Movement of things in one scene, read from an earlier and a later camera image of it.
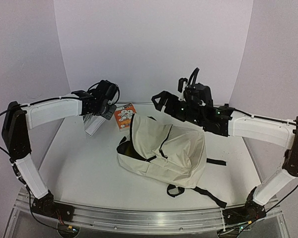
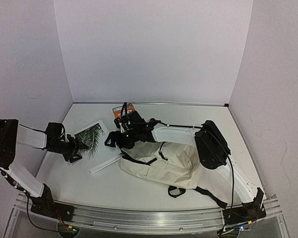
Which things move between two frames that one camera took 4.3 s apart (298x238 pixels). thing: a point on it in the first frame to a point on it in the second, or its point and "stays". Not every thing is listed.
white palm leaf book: (92, 123) to (97, 154)
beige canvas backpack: (172, 154) stays
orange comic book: (123, 115) stays
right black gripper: (171, 105) to (118, 138)
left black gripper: (109, 115) to (74, 144)
